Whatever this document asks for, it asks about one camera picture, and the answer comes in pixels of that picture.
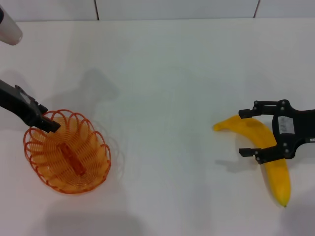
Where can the orange woven plastic basket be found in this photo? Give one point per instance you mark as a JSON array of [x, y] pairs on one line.
[[71, 159]]

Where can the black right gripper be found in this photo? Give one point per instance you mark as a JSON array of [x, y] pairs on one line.
[[302, 123]]

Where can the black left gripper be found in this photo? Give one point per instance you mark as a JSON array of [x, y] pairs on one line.
[[19, 103]]

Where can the yellow banana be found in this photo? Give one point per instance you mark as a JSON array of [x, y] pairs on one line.
[[278, 182]]

